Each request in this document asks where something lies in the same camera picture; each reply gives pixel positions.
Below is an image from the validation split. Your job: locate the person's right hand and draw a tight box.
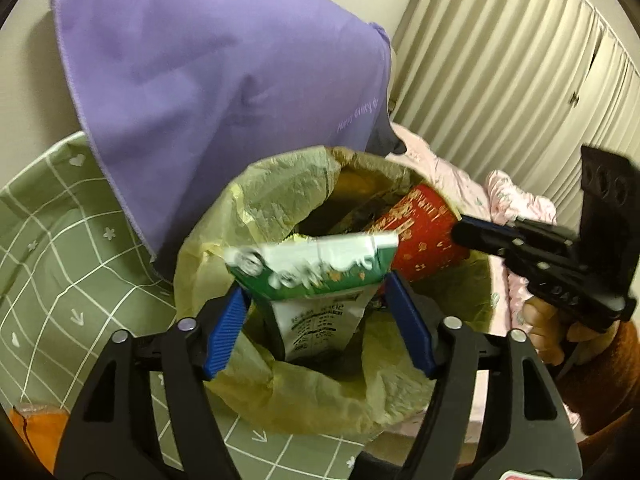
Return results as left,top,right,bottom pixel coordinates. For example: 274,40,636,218
522,295,618,366

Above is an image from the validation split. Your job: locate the red printed paper cup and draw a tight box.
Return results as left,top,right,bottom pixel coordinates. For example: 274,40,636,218
370,183,471,283

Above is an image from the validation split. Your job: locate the green checked tablecloth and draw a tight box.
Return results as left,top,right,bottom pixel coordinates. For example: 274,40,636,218
0,130,381,480

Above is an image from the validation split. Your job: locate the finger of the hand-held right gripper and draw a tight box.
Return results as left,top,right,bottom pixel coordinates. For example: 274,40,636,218
450,215,526,261

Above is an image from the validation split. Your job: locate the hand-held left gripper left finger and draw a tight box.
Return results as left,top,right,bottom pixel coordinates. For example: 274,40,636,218
54,285,253,480

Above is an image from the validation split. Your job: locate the yellow bin liner bag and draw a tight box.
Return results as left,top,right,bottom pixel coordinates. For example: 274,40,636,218
172,146,496,436

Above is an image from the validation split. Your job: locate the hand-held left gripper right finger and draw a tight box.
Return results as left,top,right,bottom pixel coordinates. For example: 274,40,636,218
384,271,583,480

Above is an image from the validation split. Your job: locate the pink floral blanket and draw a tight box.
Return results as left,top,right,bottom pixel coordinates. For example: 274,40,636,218
385,122,558,433

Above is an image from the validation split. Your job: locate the beige pleated curtain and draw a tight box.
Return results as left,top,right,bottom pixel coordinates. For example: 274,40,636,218
390,0,640,241

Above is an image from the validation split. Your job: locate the green white carton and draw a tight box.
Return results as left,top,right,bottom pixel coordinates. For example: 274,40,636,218
222,232,401,363

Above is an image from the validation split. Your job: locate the purple pillow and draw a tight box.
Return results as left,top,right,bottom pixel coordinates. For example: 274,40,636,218
50,0,408,271

